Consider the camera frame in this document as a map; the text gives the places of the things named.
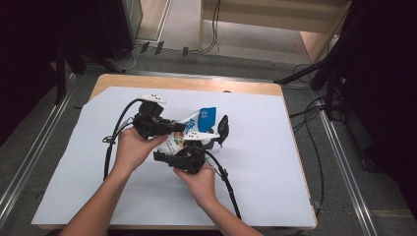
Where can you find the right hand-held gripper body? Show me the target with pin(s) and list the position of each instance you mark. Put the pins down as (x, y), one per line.
(190, 159)

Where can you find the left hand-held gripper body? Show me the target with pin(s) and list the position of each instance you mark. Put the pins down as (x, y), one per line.
(150, 123)

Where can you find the white pouch with blue top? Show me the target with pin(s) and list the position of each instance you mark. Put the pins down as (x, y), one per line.
(200, 119)

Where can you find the glass jar with black lid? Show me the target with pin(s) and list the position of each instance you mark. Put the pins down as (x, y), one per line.
(223, 129)

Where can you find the person's right hand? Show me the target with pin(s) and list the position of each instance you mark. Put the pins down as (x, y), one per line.
(201, 187)

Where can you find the person's left hand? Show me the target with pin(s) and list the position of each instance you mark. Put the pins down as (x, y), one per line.
(132, 150)

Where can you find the white paper sheet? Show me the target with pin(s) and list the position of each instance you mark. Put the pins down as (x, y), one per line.
(268, 164)

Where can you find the black metal stand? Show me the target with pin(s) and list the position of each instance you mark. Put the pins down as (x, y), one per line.
(60, 65)
(327, 65)

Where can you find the light wooden shelf unit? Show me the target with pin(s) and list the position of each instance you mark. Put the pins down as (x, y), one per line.
(262, 19)

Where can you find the black curtain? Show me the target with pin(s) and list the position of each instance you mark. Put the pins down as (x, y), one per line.
(32, 49)
(393, 98)

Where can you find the metal floor rail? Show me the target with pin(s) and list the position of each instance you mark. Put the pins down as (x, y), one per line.
(347, 170)
(29, 157)

